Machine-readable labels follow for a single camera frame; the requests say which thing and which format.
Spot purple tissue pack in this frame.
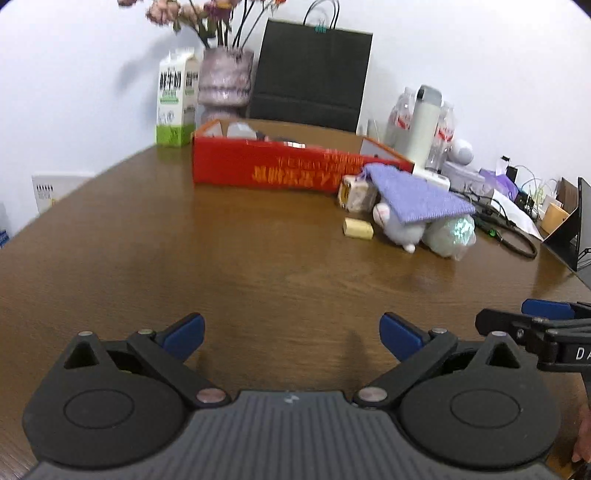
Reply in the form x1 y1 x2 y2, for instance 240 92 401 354
480 168 519 200

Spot white green milk carton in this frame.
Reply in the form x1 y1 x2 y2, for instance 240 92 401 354
154 48 200 147

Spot black green neckband headphones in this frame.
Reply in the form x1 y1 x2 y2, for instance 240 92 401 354
475 210 539 259

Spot white power bank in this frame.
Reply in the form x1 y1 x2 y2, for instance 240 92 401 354
413 170 451 190

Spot dried flower bouquet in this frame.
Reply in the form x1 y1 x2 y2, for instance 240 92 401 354
117 0 287 49

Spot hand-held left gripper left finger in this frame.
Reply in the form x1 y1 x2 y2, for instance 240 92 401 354
62 313 232 408

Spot tangle of thin cables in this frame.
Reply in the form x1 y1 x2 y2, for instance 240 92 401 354
517 164 559 217

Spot white thermos bottle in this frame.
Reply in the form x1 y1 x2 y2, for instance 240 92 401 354
406 84 443 167

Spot wooden desktop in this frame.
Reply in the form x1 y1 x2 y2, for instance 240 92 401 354
0 117 591 480

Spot white plush toy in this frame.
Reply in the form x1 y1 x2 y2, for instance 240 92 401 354
373 203 426 253

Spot white round speaker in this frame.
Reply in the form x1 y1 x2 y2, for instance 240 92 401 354
448 138 474 164

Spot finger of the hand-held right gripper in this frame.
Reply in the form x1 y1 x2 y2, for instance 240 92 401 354
475 308 559 356
522 298 591 321

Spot purple burlap pouch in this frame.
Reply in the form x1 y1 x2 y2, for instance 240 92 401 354
362 165 476 225

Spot white paper sheet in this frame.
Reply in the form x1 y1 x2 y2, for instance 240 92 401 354
492 189 543 241

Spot black paper bag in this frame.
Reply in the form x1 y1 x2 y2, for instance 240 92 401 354
248 0 374 134

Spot white printed tin box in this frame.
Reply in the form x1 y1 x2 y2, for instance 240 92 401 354
443 161 485 191

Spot person's right hand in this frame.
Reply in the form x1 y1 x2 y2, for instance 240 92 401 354
571 405 591 463

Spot red cardboard box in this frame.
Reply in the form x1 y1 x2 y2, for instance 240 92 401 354
191 119 414 192

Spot white printed board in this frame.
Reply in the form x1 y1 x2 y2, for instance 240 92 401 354
31 172 95 215

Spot pink textured vase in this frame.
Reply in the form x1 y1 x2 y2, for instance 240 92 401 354
196 46 254 127

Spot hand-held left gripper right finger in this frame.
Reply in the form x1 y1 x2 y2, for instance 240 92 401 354
353 312 522 408

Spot yellow eraser block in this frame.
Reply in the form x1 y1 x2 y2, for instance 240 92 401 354
342 218 374 240

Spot iridescent plastic bag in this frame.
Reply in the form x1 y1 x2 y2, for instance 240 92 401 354
422 215 476 261

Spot clear water bottle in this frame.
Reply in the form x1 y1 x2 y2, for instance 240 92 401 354
387 88 415 144
429 102 455 169

